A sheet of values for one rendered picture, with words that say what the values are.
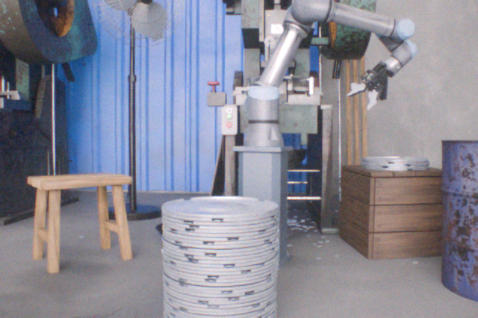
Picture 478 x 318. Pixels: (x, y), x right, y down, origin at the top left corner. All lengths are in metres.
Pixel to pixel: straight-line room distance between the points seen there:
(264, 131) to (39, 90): 1.88
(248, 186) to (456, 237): 0.73
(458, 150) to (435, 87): 2.49
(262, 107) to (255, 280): 0.78
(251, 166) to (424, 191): 0.71
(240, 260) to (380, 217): 0.91
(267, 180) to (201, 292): 0.68
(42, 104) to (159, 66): 1.11
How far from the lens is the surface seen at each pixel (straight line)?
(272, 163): 1.60
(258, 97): 1.64
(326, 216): 2.25
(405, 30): 1.85
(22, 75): 3.13
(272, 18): 2.49
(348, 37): 2.35
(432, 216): 1.91
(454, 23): 4.07
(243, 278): 1.03
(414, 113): 3.85
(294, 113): 2.26
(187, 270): 1.03
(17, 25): 2.61
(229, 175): 2.21
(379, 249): 1.84
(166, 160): 3.68
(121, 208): 1.79
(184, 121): 3.67
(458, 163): 1.45
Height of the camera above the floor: 0.50
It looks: 3 degrees down
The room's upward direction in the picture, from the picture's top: straight up
